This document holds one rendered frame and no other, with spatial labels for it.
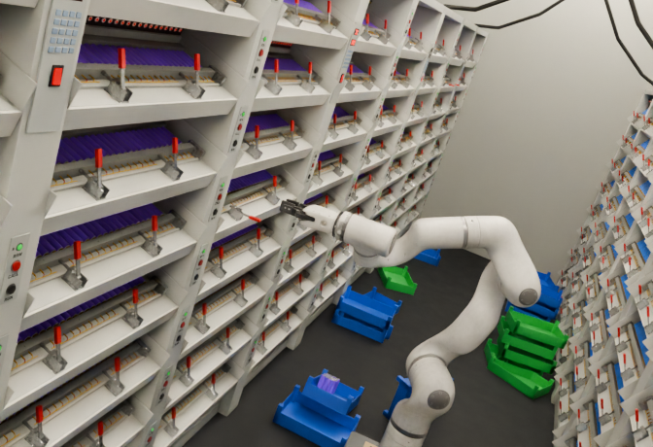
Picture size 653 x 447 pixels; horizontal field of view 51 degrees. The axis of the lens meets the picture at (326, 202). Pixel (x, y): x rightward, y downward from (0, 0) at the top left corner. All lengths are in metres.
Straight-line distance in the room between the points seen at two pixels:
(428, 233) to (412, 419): 0.58
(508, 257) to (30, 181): 1.28
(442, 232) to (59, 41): 1.16
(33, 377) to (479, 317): 1.19
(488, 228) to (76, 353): 1.09
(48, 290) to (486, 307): 1.21
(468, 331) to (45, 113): 1.35
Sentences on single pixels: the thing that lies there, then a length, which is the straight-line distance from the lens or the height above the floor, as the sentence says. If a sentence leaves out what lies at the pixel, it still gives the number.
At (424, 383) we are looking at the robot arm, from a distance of 2.03.
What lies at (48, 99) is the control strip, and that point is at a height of 1.33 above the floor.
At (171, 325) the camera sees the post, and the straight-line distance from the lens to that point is 1.89.
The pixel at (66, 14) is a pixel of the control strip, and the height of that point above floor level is 1.46.
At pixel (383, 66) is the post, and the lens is 2.99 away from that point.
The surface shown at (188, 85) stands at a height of 1.34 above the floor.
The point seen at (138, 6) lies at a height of 1.49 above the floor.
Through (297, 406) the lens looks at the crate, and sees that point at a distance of 2.98.
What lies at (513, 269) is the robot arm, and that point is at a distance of 1.95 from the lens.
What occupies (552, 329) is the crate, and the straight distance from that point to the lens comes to 4.20.
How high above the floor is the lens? 1.60
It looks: 16 degrees down
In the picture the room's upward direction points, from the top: 19 degrees clockwise
